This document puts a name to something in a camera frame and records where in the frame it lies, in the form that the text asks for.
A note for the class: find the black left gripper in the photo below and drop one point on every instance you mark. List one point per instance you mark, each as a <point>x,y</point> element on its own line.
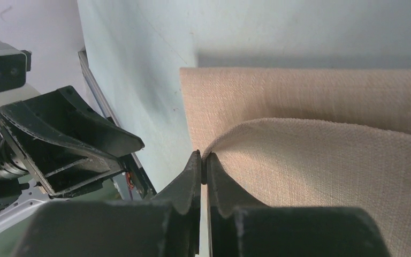
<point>61,172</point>

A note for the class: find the left aluminium corner post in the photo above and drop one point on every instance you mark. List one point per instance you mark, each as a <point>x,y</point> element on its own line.
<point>132,184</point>

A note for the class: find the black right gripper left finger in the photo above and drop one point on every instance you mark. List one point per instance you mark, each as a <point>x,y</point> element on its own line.
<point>165,225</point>

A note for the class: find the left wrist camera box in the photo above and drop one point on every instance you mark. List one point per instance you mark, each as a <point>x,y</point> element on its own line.
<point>14,64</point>

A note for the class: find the beige cloth napkin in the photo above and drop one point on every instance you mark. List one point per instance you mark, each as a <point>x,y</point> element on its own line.
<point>310,137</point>

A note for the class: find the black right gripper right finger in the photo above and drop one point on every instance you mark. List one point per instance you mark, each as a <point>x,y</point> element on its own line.
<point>241,225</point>

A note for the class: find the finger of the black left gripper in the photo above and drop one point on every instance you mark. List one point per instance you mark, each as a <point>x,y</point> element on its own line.
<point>64,119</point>

